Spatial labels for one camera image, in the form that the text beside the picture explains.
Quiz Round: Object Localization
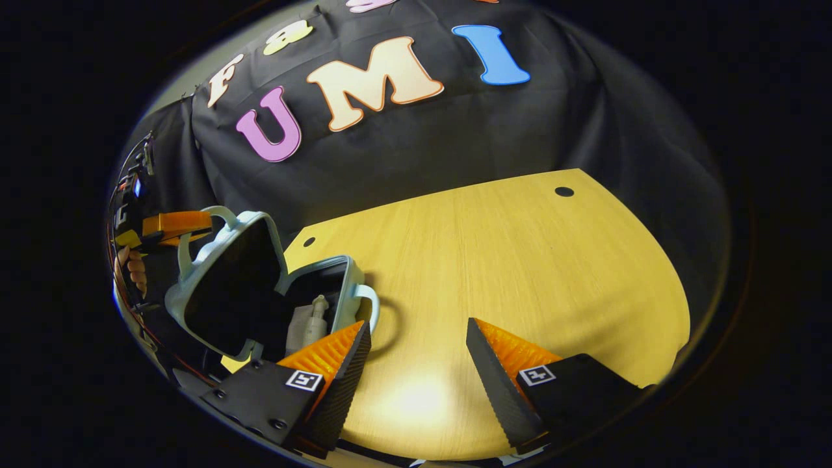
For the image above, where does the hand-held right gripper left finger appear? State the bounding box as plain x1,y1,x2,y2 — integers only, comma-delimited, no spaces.
198,320,372,456

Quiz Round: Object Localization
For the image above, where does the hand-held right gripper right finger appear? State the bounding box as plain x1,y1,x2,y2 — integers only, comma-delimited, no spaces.
465,317,651,456

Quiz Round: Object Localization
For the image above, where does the light blue suitcase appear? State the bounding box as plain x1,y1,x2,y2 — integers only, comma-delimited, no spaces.
164,205,381,365

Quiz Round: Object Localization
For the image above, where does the white pump bottle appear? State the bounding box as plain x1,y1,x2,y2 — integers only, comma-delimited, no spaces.
286,294,331,355

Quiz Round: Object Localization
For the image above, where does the black backdrop cloth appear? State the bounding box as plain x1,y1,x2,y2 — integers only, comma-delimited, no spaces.
114,0,729,313

